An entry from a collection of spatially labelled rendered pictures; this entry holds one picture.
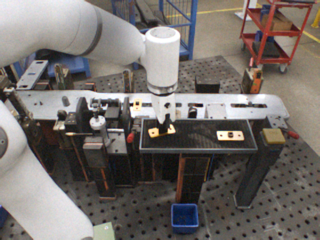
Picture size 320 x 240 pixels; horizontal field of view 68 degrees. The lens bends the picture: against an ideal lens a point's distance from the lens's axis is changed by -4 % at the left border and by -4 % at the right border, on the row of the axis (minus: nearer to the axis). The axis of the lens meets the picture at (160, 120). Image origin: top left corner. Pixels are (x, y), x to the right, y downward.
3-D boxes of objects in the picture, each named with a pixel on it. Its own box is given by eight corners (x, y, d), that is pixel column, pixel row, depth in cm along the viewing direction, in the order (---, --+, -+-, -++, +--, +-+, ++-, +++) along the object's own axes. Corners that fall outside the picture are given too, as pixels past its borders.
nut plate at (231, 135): (241, 131, 82) (242, 129, 81) (244, 140, 79) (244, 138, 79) (216, 131, 82) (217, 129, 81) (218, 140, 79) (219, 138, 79)
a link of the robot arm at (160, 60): (138, 77, 68) (164, 91, 63) (135, 31, 58) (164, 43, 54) (158, 65, 72) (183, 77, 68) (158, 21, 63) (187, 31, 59)
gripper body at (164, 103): (181, 92, 66) (179, 122, 74) (168, 72, 73) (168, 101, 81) (154, 98, 65) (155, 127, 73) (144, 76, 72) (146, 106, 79)
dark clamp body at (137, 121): (155, 166, 128) (155, 110, 102) (155, 188, 119) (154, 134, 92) (135, 165, 128) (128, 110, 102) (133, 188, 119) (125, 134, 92)
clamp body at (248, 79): (244, 115, 156) (259, 65, 131) (250, 131, 145) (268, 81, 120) (228, 114, 156) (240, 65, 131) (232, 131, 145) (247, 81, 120)
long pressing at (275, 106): (276, 92, 126) (278, 90, 125) (292, 123, 110) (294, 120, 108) (13, 91, 127) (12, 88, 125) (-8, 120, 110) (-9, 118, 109)
